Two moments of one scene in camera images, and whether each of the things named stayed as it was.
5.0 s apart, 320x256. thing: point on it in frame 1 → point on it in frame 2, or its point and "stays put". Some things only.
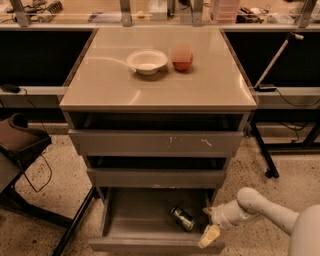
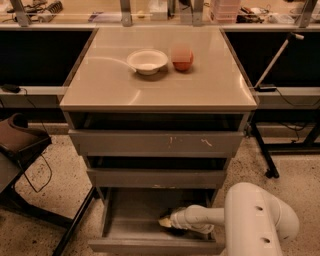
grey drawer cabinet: (158, 111) stays put
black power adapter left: (11, 88) stays put
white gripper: (220, 215) → (179, 220)
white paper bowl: (147, 61) stays put
